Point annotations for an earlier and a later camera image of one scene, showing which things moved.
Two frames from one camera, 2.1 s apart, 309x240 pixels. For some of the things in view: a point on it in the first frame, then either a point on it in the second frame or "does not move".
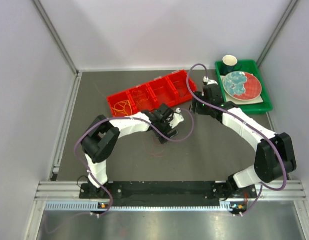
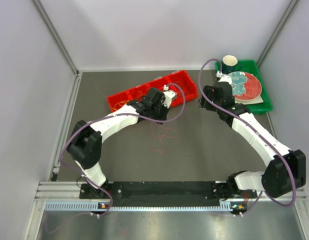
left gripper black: [171, 134] → [165, 111]
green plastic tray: [250, 66] does not move
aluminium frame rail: [70, 191] does not move
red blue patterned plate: [242, 85] does not move
